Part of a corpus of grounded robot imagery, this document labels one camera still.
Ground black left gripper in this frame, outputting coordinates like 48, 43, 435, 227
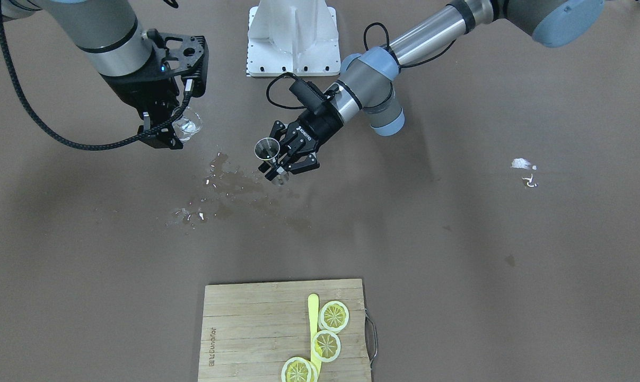
258, 110, 344, 182

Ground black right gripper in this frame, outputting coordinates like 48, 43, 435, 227
101, 67, 185, 150

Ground clear glass beaker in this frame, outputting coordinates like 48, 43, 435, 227
172, 106, 204, 143

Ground steel jigger measuring cup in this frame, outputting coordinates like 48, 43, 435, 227
255, 137, 289, 186

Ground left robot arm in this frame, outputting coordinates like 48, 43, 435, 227
255, 1, 605, 181

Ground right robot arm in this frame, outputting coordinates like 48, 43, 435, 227
0, 1, 207, 151

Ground spilled liquid puddle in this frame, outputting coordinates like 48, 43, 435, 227
164, 151, 312, 232

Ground yellow plastic knife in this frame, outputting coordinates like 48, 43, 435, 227
307, 293, 322, 381

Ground lemon slice top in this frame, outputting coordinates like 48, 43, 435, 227
318, 300, 350, 334

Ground lemon slice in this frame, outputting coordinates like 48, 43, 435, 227
318, 300, 350, 334
280, 357, 318, 381
311, 331, 342, 363

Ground bamboo cutting board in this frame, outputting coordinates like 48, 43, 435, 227
198, 279, 373, 381

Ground lemon slice middle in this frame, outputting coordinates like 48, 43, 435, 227
311, 331, 342, 363

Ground lemon slice bottom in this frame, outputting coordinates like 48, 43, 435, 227
280, 357, 318, 381

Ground white crumbs on table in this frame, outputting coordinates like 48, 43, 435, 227
511, 158, 539, 189

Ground black braided cable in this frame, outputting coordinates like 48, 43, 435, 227
0, 0, 193, 151

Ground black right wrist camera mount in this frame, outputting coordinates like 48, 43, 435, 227
141, 29, 209, 98

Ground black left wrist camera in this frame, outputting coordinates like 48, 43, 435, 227
289, 78, 329, 115

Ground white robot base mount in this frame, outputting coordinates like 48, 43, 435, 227
246, 1, 341, 77

